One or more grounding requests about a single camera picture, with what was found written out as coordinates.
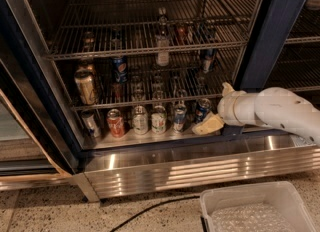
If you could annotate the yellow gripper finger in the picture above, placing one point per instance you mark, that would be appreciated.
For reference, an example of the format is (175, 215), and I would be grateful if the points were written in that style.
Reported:
(227, 88)
(211, 123)

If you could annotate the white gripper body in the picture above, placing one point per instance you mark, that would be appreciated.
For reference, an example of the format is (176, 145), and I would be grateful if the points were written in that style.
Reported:
(226, 106)

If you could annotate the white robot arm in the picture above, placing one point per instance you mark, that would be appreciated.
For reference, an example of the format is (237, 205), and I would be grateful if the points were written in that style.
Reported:
(274, 107)

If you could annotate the blue pepsi can bottom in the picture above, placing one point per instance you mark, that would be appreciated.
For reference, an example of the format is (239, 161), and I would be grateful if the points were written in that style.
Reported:
(203, 106)

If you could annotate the blue silver can bottom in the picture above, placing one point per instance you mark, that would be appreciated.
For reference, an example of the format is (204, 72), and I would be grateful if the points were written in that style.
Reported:
(179, 117)

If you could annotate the white green can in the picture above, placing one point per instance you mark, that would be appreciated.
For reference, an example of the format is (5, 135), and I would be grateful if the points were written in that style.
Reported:
(140, 120)
(158, 119)

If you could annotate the white green can bottom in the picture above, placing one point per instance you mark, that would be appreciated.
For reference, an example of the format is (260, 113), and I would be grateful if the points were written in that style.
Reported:
(140, 120)

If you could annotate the red coke can bottom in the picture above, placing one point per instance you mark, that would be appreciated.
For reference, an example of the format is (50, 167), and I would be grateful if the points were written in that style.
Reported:
(115, 123)

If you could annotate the blue pepsi can middle shelf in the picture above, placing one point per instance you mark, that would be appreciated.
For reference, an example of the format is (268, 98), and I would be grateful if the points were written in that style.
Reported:
(119, 65)

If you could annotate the stainless steel fridge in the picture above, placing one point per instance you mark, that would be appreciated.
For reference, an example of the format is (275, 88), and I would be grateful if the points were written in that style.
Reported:
(45, 142)

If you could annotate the silver can bottom left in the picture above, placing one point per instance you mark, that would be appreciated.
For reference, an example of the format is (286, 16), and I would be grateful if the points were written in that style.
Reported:
(90, 123)

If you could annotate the gold can middle shelf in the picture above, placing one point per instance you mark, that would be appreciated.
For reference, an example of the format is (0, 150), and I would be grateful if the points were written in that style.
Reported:
(85, 83)

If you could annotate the brown can behind gold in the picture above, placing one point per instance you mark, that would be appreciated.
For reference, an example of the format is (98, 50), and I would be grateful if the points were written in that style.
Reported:
(87, 64)

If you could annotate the clear glass bottle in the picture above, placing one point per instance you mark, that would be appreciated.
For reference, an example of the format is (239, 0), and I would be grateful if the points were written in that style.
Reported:
(162, 38)

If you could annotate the clear plastic bin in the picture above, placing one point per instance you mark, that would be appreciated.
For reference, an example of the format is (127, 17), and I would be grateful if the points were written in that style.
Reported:
(259, 207)

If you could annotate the right fridge wire shelf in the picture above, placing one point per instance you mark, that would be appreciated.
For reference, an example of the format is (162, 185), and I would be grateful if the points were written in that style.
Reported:
(298, 65)

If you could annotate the middle wire shelf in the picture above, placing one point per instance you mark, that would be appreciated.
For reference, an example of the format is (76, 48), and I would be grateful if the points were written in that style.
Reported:
(148, 83)

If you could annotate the upper wire shelf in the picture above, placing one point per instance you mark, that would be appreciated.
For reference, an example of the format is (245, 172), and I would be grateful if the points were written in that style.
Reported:
(123, 25)

